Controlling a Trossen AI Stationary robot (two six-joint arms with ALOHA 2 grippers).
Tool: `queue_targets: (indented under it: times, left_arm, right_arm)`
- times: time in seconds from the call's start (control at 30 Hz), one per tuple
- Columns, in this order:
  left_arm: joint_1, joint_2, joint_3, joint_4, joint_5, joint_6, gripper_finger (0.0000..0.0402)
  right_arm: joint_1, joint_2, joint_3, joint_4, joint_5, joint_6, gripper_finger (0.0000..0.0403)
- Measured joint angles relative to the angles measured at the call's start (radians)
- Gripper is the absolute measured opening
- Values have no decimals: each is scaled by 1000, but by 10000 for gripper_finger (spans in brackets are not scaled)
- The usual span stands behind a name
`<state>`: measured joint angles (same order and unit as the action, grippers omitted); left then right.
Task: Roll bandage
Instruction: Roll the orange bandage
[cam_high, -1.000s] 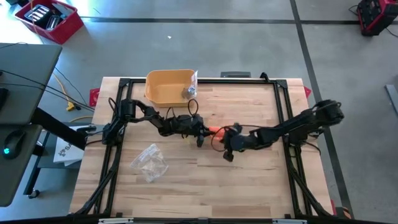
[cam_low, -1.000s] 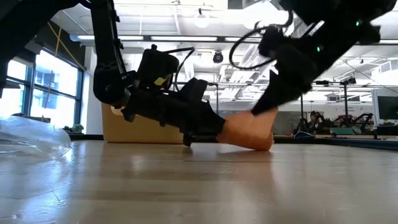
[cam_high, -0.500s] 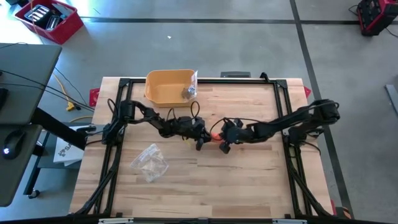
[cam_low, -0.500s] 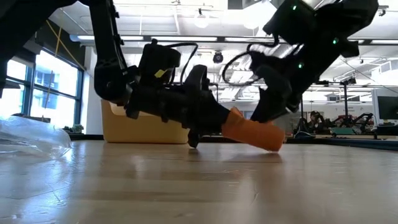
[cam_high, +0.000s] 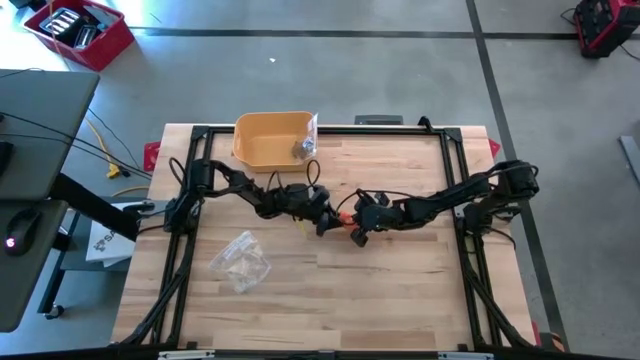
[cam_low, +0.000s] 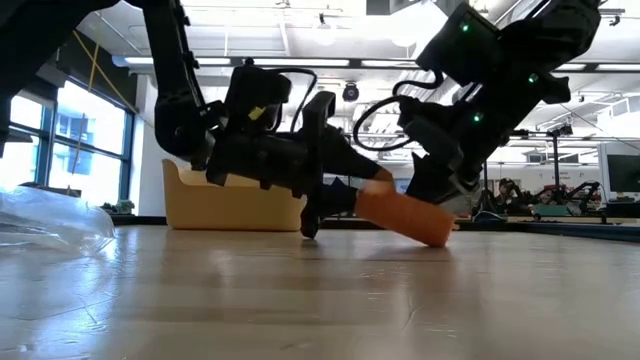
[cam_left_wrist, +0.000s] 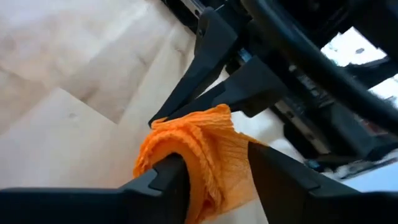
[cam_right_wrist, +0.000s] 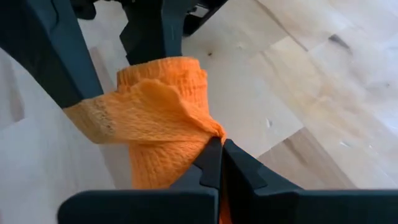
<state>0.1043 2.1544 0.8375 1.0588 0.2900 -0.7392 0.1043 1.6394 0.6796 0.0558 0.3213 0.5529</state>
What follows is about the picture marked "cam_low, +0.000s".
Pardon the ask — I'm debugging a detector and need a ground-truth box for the black computer monitor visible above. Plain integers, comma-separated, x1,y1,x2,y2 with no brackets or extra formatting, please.
606,153,640,194

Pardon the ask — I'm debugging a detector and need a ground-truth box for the yellow cable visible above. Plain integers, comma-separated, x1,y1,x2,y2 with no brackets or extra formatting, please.
69,29,139,201

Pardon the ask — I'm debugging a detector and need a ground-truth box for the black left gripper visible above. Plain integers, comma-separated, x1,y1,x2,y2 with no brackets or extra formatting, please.
204,91,396,240

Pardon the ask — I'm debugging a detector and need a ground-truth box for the long ceiling light bar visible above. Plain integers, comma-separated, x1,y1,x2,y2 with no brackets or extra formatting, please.
112,53,640,73

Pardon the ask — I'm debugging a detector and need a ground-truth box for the yellow plastic bin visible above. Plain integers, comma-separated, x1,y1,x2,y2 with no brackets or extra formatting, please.
161,158,309,233

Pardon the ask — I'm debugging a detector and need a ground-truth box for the black background station frame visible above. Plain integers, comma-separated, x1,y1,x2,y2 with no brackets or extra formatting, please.
479,127,575,216

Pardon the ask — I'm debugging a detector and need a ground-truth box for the black aluminium frame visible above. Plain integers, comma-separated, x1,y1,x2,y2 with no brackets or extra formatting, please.
107,213,640,244

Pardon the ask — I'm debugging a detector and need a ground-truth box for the orange elastic bandage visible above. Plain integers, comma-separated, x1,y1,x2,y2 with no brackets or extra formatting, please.
353,168,457,249

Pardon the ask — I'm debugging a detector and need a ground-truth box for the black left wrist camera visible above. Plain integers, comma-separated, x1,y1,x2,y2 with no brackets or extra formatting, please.
222,62,294,137

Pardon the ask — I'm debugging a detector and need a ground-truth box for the clear plastic zip bag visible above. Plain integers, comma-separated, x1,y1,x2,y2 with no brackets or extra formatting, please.
0,183,117,259

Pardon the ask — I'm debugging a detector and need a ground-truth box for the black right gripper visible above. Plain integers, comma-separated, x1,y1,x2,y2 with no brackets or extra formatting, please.
397,93,501,207

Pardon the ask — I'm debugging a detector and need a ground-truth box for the large window with frame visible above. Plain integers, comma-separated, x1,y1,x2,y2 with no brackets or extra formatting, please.
0,79,136,211

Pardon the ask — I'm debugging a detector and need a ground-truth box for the small potted plant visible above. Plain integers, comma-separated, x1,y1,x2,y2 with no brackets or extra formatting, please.
102,199,136,215

